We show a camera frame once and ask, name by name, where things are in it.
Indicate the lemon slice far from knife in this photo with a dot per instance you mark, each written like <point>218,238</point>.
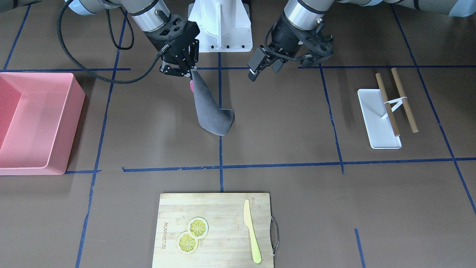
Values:
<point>187,244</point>

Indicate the wooden rod beside tray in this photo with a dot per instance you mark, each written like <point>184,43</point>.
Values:
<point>405,101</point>

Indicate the wooden rod on tray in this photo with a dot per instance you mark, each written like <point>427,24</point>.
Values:
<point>387,106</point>

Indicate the white rectangular tray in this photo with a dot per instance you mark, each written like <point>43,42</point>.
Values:
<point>379,130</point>

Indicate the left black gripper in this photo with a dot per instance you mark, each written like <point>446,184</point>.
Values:
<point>285,39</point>

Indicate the pink plastic bin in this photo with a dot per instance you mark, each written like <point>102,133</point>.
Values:
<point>39,118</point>

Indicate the grey cleaning cloth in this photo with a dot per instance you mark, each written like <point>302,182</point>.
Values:
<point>210,117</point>

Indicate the yellow plastic knife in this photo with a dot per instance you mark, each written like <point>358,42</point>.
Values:
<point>247,217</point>

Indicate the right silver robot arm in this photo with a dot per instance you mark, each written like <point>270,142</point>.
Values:
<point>147,14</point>

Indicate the lemon slice near knife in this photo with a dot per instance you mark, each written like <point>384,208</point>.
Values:
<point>198,227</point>

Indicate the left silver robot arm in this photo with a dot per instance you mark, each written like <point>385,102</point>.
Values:
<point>301,24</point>

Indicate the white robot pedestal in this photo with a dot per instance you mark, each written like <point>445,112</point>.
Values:
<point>225,25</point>

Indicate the wooden cutting board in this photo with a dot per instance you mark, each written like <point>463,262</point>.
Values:
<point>227,244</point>

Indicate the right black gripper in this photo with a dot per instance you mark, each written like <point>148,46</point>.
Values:
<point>177,54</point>

